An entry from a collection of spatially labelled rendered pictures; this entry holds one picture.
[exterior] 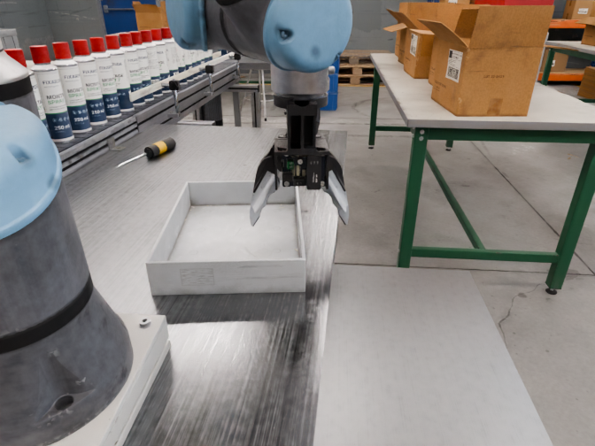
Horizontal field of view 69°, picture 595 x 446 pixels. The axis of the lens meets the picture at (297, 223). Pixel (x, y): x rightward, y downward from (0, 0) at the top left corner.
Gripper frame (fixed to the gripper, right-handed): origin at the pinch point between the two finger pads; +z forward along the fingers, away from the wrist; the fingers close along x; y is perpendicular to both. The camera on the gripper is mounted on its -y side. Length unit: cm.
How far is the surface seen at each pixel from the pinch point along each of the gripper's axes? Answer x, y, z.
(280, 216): -3.0, -8.1, 2.8
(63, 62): -51, -45, -18
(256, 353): -5.7, 24.4, 3.3
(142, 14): -172, -549, -14
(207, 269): -12.2, 13.4, -0.5
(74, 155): -49, -36, 0
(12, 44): -155, -213, -8
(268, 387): -4.3, 29.0, 3.3
